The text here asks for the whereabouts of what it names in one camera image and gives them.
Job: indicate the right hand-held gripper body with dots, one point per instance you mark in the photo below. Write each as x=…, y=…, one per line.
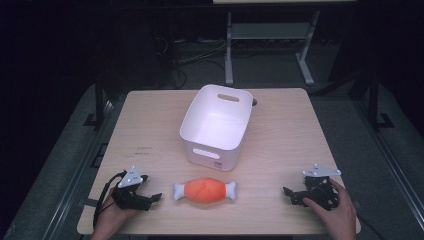
x=320, y=191

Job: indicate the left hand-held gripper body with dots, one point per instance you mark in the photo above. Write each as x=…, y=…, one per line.
x=131, y=197

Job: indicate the person's left hand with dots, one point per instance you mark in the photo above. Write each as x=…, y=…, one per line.
x=111, y=216

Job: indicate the person's right hand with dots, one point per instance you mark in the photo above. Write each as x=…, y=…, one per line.
x=338, y=213

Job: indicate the orange plush meat bone toy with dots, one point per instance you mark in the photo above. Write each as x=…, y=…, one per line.
x=205, y=190

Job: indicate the white plastic storage bin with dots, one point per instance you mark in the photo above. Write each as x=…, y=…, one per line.
x=215, y=130

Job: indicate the small black knob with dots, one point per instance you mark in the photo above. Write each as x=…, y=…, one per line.
x=255, y=102

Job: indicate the white metal stand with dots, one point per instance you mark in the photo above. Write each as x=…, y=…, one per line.
x=270, y=31

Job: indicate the black metal post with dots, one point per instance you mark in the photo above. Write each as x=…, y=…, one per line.
x=99, y=100
x=375, y=100

